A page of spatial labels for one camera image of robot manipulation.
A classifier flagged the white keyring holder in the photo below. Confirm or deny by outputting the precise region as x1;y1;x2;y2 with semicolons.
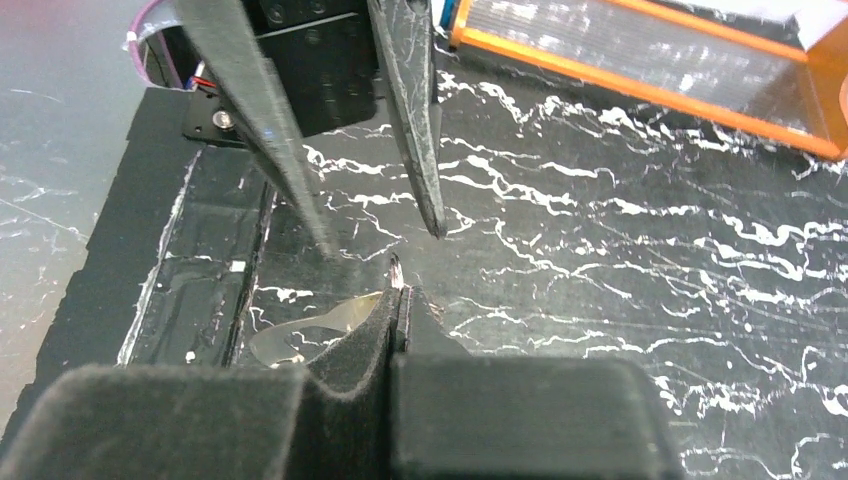
249;292;383;374

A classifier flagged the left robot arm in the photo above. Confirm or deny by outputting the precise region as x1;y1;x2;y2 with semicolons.
148;1;446;257

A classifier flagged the orange wooden rack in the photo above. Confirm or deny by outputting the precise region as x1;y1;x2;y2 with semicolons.
445;1;847;161

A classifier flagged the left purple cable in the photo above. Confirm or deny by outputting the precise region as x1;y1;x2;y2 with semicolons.
125;0;183;91

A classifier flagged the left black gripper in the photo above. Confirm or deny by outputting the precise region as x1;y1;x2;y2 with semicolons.
174;0;447;259

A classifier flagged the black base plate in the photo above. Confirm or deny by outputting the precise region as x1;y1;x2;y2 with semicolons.
1;88;270;432

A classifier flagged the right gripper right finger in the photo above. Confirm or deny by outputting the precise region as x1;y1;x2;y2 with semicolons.
390;287;683;479

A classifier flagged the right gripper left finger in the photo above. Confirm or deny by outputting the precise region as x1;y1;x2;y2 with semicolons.
1;288;402;479

